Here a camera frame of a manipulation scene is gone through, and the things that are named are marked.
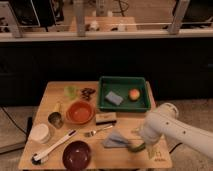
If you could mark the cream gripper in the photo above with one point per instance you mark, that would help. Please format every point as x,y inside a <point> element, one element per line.
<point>151,150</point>

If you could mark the green pepper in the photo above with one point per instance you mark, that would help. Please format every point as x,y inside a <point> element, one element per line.
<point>137,148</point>

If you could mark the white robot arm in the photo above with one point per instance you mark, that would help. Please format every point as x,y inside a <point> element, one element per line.
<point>163,121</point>

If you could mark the dark maroon bowl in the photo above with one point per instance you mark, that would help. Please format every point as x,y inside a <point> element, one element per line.
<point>76,156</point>

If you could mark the orange red bowl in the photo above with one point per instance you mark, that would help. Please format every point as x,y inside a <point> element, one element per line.
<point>80,112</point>

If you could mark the grey folded cloth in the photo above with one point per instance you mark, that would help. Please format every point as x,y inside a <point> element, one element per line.
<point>115,140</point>

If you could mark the wooden block with black edge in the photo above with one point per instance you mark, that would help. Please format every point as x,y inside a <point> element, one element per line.
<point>105,118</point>

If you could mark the peach fruit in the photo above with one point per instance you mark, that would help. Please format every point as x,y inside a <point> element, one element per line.
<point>134,94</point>

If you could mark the silver fork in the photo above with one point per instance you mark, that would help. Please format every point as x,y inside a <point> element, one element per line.
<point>94,132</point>

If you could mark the blue sponge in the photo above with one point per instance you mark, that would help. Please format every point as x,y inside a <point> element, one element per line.
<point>114,98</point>

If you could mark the green plastic tray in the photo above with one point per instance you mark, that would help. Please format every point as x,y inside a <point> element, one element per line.
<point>121,86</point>

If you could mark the wooden folding table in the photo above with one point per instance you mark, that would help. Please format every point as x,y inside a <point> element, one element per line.
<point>102,158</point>

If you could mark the small green cup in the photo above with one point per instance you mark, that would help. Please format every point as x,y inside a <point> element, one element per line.
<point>70,92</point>

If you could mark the small metal cup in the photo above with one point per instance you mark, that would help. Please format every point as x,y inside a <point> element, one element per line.
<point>55,119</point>

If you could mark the yellow-green small object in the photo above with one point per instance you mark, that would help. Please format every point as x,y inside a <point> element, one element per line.
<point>57,107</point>

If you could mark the white round container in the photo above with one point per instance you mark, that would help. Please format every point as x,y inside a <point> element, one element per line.
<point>40,133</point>

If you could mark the white dish brush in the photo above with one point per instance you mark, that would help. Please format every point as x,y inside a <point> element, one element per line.
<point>38,158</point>

